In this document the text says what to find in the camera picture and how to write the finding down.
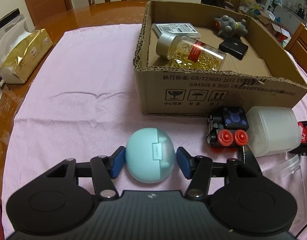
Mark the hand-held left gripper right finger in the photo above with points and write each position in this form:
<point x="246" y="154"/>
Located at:
<point x="183" y="163"/>

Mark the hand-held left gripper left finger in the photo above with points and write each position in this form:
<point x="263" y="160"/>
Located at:
<point x="117" y="161"/>

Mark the red toy train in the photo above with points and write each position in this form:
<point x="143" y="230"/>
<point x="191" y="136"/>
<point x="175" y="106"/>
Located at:
<point x="304" y="131"/>

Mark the teal earbud case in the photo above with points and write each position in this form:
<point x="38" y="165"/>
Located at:
<point x="146" y="155"/>

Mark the cardboard box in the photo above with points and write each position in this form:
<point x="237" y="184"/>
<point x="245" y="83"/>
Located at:
<point x="193" y="90"/>

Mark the clear bottle of golden capsules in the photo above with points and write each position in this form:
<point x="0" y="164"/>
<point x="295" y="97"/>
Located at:
<point x="193" y="52"/>

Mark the black square box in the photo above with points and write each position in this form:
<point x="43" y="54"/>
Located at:
<point x="233" y="47"/>

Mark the clear card case with barcode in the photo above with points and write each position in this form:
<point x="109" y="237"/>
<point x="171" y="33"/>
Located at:
<point x="176" y="28"/>

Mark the grey toy animal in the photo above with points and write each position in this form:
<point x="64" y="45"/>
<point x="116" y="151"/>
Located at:
<point x="229" y="25"/>

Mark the empty clear plastic jar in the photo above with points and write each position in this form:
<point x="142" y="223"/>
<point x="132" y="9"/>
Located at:
<point x="288" y="171"/>

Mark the white plastic box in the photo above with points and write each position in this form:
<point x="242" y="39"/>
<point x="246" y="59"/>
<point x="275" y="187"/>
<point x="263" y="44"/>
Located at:
<point x="271" y="130"/>

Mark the black glossy teardrop tool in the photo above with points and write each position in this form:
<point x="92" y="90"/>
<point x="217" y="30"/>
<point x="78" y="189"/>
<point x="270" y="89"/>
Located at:
<point x="251" y="158"/>

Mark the black and red toy car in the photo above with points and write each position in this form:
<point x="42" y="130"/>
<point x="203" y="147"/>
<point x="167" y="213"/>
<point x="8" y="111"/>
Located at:
<point x="228" y="127"/>

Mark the pink cloth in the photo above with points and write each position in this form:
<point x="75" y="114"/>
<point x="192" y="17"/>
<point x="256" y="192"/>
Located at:
<point x="68" y="120"/>

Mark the pile of cardboard boxes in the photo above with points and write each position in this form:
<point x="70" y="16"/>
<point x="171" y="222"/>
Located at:
<point x="271" y="22"/>

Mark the golden tissue pack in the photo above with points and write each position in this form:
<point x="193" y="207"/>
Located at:
<point x="26" y="55"/>

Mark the black kettle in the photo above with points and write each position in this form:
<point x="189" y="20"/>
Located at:
<point x="301" y="9"/>

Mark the clear jar with black lid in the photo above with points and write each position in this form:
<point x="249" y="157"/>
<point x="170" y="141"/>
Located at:
<point x="7" y="20"/>

